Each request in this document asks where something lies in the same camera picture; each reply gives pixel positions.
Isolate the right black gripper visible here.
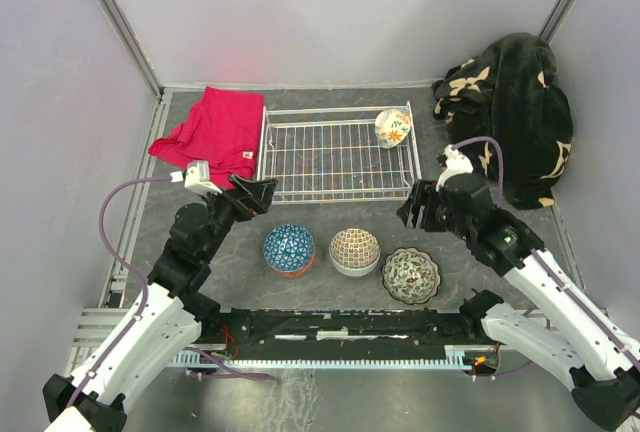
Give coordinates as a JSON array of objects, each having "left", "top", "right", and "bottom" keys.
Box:
[{"left": 395, "top": 179, "right": 473, "bottom": 242}]

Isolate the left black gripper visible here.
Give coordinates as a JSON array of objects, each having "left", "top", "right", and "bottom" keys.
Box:
[{"left": 196, "top": 173, "right": 277, "bottom": 261}]

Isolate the blue triangle pattern bowl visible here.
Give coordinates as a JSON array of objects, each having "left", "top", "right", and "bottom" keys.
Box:
[{"left": 263, "top": 223, "right": 316, "bottom": 277}]

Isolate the dark scalloped floral bowl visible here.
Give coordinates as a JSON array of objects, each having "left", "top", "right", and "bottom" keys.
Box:
[{"left": 381, "top": 247, "right": 442, "bottom": 306}]

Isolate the orange flower leaf bowl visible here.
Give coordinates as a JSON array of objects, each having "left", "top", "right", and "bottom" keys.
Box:
[{"left": 374, "top": 108, "right": 412, "bottom": 149}]

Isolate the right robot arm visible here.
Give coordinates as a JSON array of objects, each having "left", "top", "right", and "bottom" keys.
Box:
[{"left": 397, "top": 173, "right": 639, "bottom": 431}]

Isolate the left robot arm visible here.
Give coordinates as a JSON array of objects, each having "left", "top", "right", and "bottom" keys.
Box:
[{"left": 43, "top": 168, "right": 278, "bottom": 431}]

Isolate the red folded cloth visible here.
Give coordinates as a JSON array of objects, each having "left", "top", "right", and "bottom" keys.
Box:
[{"left": 148, "top": 87, "right": 264, "bottom": 188}]

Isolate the brown square pattern bowl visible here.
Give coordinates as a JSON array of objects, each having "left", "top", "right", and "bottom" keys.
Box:
[{"left": 329, "top": 228, "right": 381, "bottom": 278}]

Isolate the black floral plush blanket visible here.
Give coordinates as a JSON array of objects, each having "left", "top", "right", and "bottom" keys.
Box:
[{"left": 432, "top": 32, "right": 574, "bottom": 210}]

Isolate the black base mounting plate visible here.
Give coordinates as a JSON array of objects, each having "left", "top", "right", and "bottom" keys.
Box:
[{"left": 196, "top": 309, "right": 494, "bottom": 359}]

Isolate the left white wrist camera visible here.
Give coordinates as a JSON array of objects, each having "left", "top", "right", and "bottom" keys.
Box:
[{"left": 184, "top": 160, "right": 223, "bottom": 197}]

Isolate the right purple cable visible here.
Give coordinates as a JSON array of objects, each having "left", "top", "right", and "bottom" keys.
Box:
[{"left": 452, "top": 135, "right": 506, "bottom": 203}]

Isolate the white wire dish rack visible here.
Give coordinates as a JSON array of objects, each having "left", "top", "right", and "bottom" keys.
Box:
[{"left": 256, "top": 102, "right": 421, "bottom": 205}]

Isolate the slotted cable duct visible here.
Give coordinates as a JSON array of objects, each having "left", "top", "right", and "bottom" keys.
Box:
[{"left": 172, "top": 346, "right": 499, "bottom": 369}]

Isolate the aluminium frame rail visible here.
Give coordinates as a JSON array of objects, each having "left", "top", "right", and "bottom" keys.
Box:
[{"left": 69, "top": 307, "right": 501, "bottom": 353}]

